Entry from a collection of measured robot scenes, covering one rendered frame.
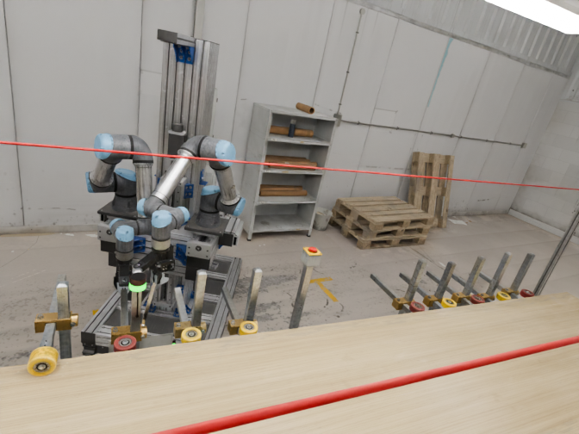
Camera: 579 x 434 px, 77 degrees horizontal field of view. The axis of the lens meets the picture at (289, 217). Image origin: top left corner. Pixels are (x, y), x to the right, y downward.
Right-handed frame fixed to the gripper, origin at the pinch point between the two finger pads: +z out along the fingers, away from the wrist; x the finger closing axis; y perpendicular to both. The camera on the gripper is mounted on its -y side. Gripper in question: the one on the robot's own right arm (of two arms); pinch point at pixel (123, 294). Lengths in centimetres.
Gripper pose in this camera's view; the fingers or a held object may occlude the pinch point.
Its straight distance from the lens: 197.4
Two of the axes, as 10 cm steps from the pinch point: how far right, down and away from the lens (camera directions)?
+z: -2.0, 9.0, 3.9
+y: -3.8, -4.3, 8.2
